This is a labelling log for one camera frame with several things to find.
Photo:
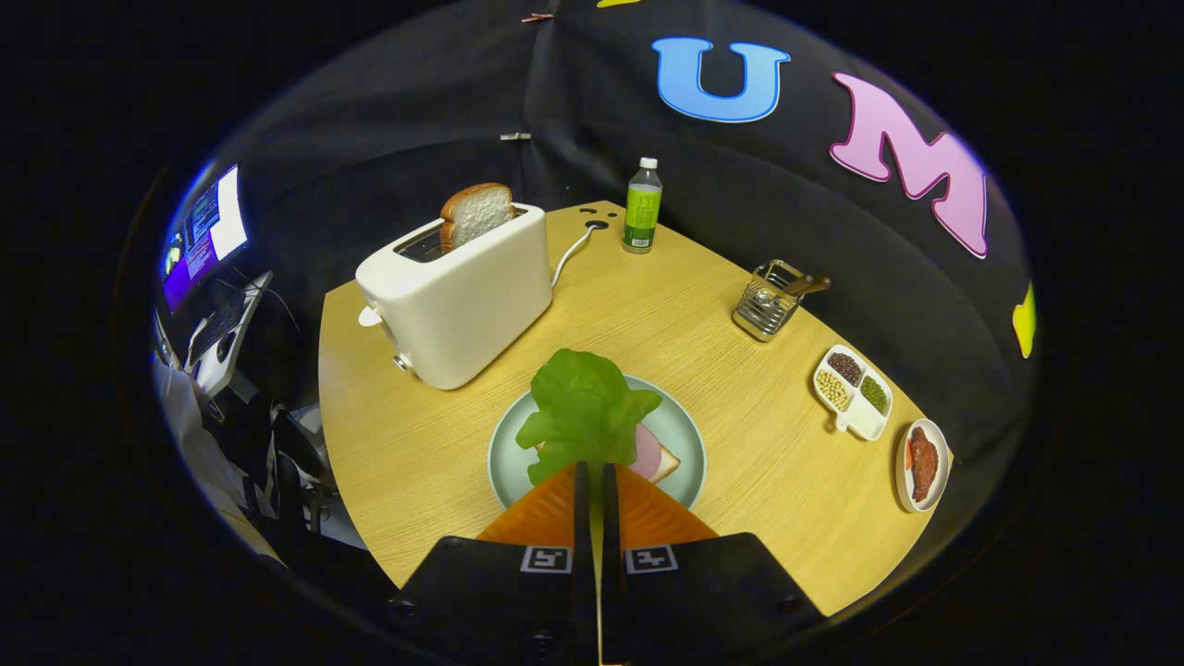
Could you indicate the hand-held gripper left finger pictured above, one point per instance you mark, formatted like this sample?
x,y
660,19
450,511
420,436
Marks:
x,y
583,518

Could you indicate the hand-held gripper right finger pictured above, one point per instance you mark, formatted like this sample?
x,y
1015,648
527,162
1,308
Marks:
x,y
610,518

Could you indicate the green lettuce leaf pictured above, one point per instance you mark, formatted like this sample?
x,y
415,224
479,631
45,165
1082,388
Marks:
x,y
583,407

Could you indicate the toasted bread slice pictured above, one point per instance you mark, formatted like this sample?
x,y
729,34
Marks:
x,y
476,215

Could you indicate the pink ham slice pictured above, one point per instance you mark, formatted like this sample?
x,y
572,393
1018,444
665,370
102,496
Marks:
x,y
646,453

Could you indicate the plain bread slice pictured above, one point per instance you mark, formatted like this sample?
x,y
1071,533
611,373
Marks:
x,y
668,462

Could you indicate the pale green plate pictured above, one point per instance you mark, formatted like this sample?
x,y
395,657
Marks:
x,y
680,425

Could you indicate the white toaster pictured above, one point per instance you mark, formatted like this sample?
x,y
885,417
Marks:
x,y
462,314

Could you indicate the pile of yellow beans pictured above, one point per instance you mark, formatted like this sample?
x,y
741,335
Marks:
x,y
832,390

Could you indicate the white divided dish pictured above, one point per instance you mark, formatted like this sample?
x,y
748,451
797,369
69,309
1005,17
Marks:
x,y
865,421

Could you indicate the pile of dark red beans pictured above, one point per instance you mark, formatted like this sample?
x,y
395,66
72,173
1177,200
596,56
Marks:
x,y
844,368

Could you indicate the pile of green beans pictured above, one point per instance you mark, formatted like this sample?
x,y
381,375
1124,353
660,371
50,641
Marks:
x,y
875,395

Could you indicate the dark office chair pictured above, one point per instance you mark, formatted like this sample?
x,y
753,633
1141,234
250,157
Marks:
x,y
296,462

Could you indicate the green label drink bottle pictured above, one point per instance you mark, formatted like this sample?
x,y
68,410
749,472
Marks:
x,y
642,213

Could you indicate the red cooked meat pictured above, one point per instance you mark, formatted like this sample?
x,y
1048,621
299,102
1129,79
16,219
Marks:
x,y
923,467

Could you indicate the round plate with meat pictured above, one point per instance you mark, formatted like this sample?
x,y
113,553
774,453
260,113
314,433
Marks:
x,y
940,462

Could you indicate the black backdrop cloth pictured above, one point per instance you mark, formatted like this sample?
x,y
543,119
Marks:
x,y
740,185

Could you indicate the white side desk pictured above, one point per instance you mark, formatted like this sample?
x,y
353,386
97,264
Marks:
x,y
250,305

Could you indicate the black keyboard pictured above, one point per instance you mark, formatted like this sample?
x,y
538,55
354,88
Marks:
x,y
215,328

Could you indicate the computer monitor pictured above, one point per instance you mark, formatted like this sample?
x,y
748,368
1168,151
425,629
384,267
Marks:
x,y
208,231

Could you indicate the pink clamp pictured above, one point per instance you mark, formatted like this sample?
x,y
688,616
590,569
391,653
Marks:
x,y
536,17

